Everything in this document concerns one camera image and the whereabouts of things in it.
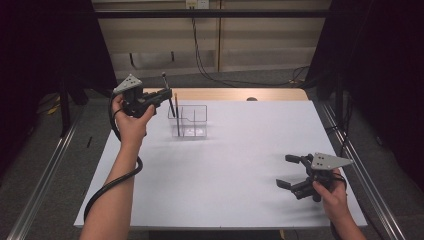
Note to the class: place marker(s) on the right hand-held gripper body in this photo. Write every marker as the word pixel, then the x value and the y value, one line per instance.
pixel 328 163

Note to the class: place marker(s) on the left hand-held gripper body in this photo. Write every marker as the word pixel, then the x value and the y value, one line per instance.
pixel 131 96

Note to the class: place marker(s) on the white-tipped black makeup brush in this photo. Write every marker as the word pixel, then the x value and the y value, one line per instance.
pixel 168 96

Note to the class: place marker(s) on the orange-tipped black makeup brush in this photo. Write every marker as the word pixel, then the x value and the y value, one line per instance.
pixel 177 116

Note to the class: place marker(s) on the clear plastic organizer box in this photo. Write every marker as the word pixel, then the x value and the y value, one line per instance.
pixel 190 123

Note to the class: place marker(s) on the person's left hand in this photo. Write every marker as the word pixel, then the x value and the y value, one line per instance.
pixel 131 128

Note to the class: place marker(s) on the person's right hand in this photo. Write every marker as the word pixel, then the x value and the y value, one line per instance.
pixel 331 203

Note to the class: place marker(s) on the small black floor item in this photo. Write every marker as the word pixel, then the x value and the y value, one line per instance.
pixel 89 141

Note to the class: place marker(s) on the black metal stand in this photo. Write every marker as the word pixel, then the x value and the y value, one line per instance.
pixel 64 106

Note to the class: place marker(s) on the yellow floor item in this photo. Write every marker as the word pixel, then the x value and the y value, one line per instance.
pixel 53 109

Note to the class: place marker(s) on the black horizontal bar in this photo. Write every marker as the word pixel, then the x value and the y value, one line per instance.
pixel 213 13

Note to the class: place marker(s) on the black curtain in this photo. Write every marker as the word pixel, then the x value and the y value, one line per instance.
pixel 40 50
pixel 383 66

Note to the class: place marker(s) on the aluminium floor rail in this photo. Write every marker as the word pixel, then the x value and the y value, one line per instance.
pixel 43 180
pixel 363 176

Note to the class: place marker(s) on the white wall outlet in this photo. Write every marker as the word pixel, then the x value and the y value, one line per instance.
pixel 197 3

